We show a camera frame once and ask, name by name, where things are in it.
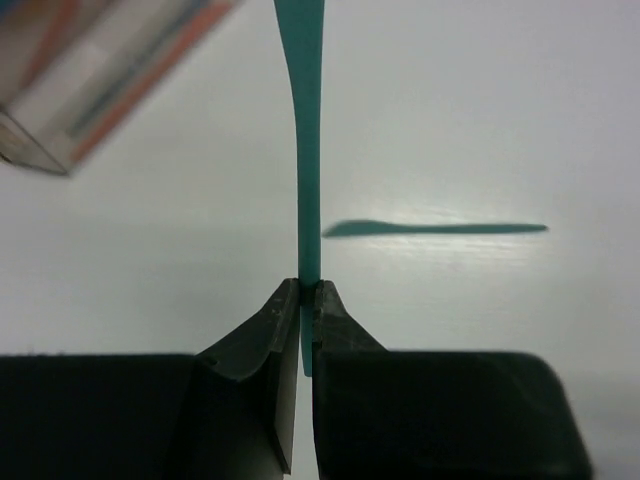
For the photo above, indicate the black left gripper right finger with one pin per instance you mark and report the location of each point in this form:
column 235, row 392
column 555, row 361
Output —
column 389, row 414

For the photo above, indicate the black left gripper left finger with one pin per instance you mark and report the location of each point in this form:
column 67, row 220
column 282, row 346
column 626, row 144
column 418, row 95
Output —
column 225, row 413

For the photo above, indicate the clear three-compartment organizer tray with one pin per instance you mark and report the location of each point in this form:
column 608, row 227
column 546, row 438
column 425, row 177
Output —
column 71, row 71

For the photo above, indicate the teal plastic knife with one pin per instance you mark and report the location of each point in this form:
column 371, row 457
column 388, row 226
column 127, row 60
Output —
column 301, row 31
column 363, row 228

